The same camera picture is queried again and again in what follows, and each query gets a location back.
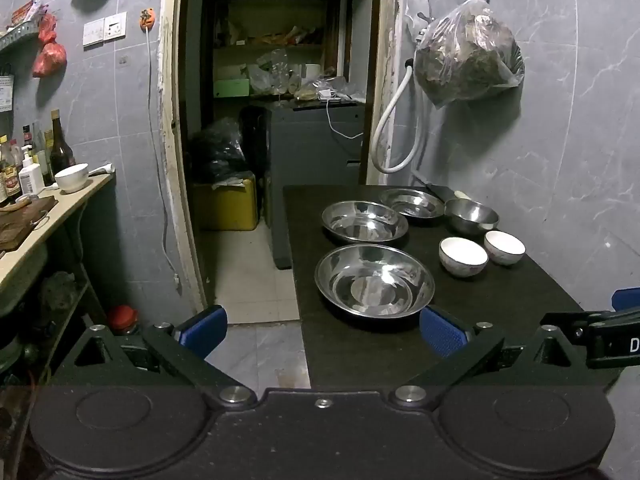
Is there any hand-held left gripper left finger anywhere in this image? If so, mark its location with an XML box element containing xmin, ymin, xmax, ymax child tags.
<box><xmin>50</xmin><ymin>304</ymin><xmax>257</xmax><ymax>409</ymax></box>

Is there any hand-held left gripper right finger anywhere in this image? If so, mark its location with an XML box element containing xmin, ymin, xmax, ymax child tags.
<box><xmin>389</xmin><ymin>304</ymin><xmax>597</xmax><ymax>409</ymax></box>

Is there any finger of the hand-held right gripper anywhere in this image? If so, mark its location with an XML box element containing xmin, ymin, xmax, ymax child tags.
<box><xmin>611</xmin><ymin>287</ymin><xmax>640</xmax><ymax>312</ymax></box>
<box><xmin>540</xmin><ymin>309</ymin><xmax>640</xmax><ymax>346</ymax></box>

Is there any white ceramic bowl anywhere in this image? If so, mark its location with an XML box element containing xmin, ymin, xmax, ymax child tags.
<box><xmin>483</xmin><ymin>230</ymin><xmax>527</xmax><ymax>267</ymax></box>
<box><xmin>439</xmin><ymin>237</ymin><xmax>489</xmax><ymax>279</ymax></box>

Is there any large stainless steel plate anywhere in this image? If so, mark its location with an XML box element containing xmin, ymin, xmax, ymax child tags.
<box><xmin>314</xmin><ymin>244</ymin><xmax>436</xmax><ymax>320</ymax></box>

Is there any stainless steel bowl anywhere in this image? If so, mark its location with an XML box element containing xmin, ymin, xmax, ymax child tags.
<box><xmin>443</xmin><ymin>198</ymin><xmax>500</xmax><ymax>236</ymax></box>

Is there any small stainless steel plate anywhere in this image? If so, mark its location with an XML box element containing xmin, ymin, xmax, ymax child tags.
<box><xmin>378</xmin><ymin>188</ymin><xmax>446</xmax><ymax>221</ymax></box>

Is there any medium stainless steel plate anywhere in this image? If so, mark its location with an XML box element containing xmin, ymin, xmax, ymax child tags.
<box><xmin>321</xmin><ymin>200</ymin><xmax>411</xmax><ymax>244</ymax></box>

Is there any dark jar with red cap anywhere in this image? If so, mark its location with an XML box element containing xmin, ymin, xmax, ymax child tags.
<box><xmin>106</xmin><ymin>304</ymin><xmax>139</xmax><ymax>337</ymax></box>

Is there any yellow plastic box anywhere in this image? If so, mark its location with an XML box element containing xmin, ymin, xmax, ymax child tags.
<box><xmin>192</xmin><ymin>172</ymin><xmax>259</xmax><ymax>232</ymax></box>

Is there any black plastic bag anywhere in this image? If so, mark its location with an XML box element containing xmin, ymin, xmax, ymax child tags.
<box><xmin>189</xmin><ymin>117</ymin><xmax>252</xmax><ymax>184</ymax></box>

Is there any beige kitchen counter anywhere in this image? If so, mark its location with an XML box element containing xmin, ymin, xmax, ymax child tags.
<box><xmin>0</xmin><ymin>172</ymin><xmax>116</xmax><ymax>288</ymax></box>

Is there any grey metal cabinet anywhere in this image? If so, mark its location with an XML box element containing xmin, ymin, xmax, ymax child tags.
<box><xmin>264</xmin><ymin>101</ymin><xmax>367</xmax><ymax>270</ymax></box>

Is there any white bowl with foot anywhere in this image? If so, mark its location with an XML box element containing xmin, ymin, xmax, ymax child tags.
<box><xmin>53</xmin><ymin>163</ymin><xmax>90</xmax><ymax>194</ymax></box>

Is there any wooden cutting board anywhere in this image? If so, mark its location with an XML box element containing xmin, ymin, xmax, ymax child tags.
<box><xmin>0</xmin><ymin>195</ymin><xmax>59</xmax><ymax>252</ymax></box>

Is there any tall dark glass bottle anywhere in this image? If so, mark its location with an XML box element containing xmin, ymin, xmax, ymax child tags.
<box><xmin>48</xmin><ymin>109</ymin><xmax>76</xmax><ymax>182</ymax></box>

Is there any white pump bottle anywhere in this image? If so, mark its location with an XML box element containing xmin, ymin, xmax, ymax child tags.
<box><xmin>18</xmin><ymin>152</ymin><xmax>45</xmax><ymax>196</ymax></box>

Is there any green cardboard box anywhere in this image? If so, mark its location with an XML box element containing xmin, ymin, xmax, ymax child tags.
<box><xmin>214</xmin><ymin>78</ymin><xmax>251</xmax><ymax>99</ymax></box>

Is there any sauce bottle with red label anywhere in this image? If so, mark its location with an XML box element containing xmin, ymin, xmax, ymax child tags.
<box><xmin>0</xmin><ymin>135</ymin><xmax>22</xmax><ymax>202</ymax></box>

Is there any cluttered storage shelf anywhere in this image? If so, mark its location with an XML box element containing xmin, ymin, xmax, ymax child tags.
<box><xmin>212</xmin><ymin>0</ymin><xmax>351</xmax><ymax>102</ymax></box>

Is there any large red plastic bag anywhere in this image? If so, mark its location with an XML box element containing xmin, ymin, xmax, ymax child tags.
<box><xmin>32</xmin><ymin>42</ymin><xmax>68</xmax><ymax>79</ymax></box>

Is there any white hanging plastic bag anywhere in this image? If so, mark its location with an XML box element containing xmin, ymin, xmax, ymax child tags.
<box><xmin>404</xmin><ymin>0</ymin><xmax>434</xmax><ymax>41</ymax></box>

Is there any small red plastic bag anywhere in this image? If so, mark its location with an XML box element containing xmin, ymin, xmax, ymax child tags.
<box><xmin>38</xmin><ymin>11</ymin><xmax>59</xmax><ymax>44</ymax></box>

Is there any knife with white handle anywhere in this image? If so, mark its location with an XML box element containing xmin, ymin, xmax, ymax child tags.
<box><xmin>426</xmin><ymin>184</ymin><xmax>472</xmax><ymax>202</ymax></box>

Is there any thin wall cable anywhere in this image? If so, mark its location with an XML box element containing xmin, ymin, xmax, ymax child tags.
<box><xmin>144</xmin><ymin>29</ymin><xmax>182</xmax><ymax>292</ymax></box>

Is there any white flexible hose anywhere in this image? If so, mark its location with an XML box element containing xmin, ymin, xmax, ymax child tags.
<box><xmin>370</xmin><ymin>57</ymin><xmax>427</xmax><ymax>174</ymax></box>

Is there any white charger cable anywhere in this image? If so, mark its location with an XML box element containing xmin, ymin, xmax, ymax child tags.
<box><xmin>325</xmin><ymin>100</ymin><xmax>364</xmax><ymax>142</ymax></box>

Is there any white wall socket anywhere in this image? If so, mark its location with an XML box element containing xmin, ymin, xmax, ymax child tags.
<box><xmin>103</xmin><ymin>11</ymin><xmax>127</xmax><ymax>41</ymax></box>

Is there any white wall switch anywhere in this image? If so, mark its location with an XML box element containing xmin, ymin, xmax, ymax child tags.
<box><xmin>82</xmin><ymin>17</ymin><xmax>106</xmax><ymax>49</ymax></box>

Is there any metal wall rack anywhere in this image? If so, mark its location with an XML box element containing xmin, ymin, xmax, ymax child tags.
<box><xmin>0</xmin><ymin>20</ymin><xmax>42</xmax><ymax>52</ymax></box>

